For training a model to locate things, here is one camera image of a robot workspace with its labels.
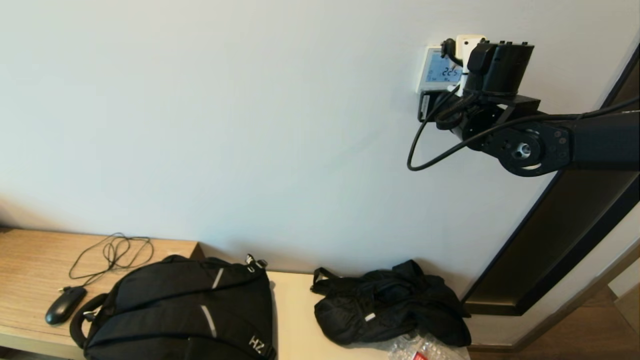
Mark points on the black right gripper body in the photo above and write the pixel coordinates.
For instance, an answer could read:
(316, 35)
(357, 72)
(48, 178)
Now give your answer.
(500, 67)

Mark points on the white wall thermostat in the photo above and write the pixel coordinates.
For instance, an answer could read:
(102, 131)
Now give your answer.
(435, 70)

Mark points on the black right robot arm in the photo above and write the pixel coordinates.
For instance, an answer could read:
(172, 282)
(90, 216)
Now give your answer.
(600, 145)

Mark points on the small crumpled black bag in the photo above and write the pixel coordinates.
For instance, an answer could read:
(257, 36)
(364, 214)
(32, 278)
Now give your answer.
(385, 310)

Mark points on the clear plastic bag red label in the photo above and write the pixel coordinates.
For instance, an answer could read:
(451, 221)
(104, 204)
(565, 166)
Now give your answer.
(425, 350)

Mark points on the large black backpack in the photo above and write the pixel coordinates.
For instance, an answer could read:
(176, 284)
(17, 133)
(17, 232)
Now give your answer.
(175, 310)

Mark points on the black computer mouse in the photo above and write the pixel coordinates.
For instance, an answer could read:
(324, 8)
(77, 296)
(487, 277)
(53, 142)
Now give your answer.
(65, 306)

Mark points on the white wrist camera mount bracket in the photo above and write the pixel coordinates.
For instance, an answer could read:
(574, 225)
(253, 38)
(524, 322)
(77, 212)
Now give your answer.
(472, 41)

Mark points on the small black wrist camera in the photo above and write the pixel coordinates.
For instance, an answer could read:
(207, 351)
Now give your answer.
(447, 47)

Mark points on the dark brown door frame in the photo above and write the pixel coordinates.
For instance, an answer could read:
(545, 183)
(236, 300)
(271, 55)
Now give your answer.
(565, 235)

